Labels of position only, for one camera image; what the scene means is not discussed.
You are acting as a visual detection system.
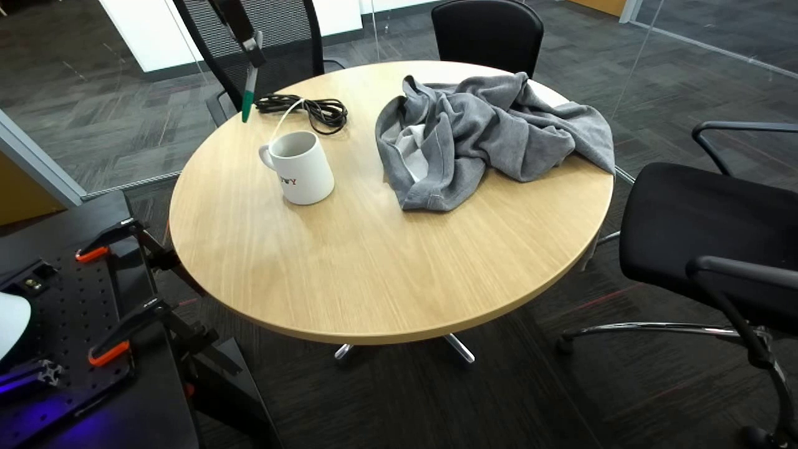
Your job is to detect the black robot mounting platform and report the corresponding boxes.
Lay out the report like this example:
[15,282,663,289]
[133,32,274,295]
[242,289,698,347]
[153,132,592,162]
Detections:
[0,194,277,449]

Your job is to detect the orange handled black clamp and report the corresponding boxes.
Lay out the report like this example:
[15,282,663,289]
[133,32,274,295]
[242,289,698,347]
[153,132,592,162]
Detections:
[86,298,220,374]
[72,214,183,276]

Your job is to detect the wooden cabinet panel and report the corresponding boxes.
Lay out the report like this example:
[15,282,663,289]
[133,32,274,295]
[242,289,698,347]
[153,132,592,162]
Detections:
[0,152,70,233]

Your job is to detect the grey glass partition frame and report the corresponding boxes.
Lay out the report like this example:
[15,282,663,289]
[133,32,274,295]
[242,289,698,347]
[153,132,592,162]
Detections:
[0,110,87,209]

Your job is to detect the chrome table base feet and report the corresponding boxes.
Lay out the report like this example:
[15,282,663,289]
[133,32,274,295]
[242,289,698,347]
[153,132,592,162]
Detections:
[333,330,482,369]

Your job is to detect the black mesh office chair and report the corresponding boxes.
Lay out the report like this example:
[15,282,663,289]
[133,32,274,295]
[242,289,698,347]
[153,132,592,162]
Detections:
[169,0,346,128]
[553,120,798,449]
[430,0,546,81]

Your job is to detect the white zip tie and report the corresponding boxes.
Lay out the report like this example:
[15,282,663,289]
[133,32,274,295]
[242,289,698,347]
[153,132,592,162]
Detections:
[272,93,308,142]

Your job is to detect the white pen with green end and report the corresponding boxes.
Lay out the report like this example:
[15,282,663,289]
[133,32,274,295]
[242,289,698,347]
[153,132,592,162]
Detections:
[240,32,267,125]

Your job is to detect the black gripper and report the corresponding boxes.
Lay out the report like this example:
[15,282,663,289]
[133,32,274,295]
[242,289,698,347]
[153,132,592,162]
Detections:
[208,0,270,71]

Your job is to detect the white printed mug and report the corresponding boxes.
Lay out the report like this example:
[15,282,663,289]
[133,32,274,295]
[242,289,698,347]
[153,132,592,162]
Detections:
[257,131,338,209]

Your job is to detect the grey crumpled cloth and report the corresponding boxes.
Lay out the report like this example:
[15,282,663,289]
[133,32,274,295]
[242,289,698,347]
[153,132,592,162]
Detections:
[371,71,618,214]

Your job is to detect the black coiled cable bundle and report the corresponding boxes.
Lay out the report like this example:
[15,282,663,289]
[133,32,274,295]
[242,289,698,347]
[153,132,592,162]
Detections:
[253,93,350,138]

